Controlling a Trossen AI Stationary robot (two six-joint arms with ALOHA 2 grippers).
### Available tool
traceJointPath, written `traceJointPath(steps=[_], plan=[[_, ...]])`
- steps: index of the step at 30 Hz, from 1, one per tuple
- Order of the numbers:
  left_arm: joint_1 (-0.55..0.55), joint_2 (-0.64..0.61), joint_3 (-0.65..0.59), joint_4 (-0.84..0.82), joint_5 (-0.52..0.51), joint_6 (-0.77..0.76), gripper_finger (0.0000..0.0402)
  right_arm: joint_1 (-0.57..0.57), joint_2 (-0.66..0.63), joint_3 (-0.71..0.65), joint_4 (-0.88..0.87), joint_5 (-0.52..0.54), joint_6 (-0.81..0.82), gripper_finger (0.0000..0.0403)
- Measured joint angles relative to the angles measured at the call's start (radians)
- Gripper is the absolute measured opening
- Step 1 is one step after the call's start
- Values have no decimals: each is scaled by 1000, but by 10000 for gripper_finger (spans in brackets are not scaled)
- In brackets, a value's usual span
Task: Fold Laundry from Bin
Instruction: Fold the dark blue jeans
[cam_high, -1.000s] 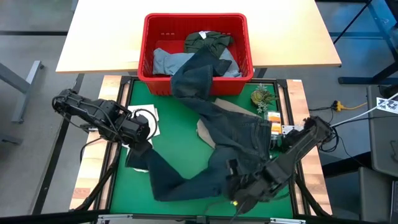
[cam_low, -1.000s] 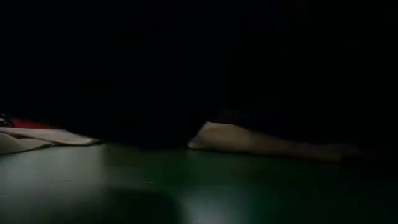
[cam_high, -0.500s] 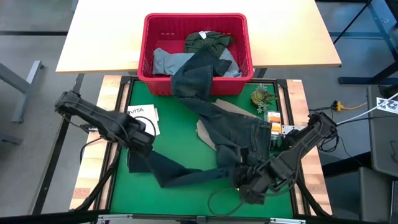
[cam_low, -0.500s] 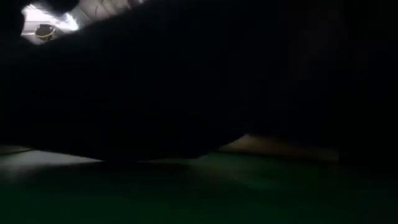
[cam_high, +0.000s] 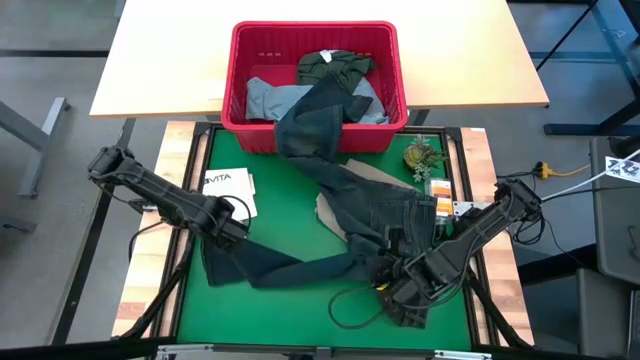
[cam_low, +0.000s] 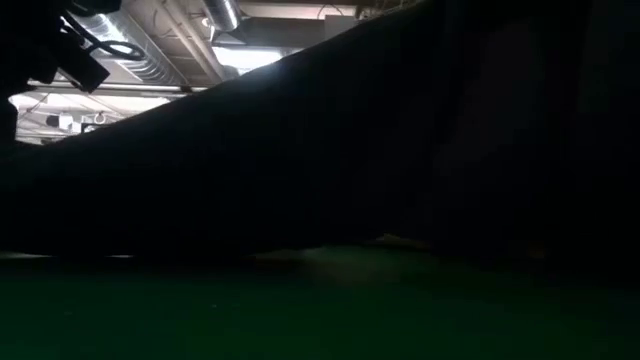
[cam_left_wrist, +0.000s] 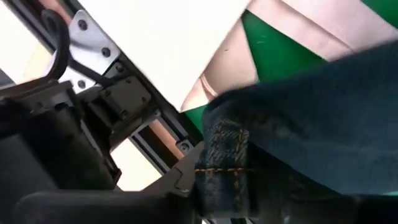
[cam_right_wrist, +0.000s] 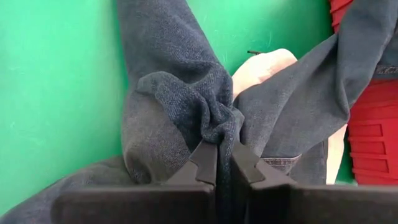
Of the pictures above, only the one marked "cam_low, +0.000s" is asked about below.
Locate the dark blue jeans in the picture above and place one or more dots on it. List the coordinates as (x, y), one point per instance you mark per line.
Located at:
(350, 150)

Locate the silver ventilation duct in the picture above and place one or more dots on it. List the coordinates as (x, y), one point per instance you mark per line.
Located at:
(150, 60)

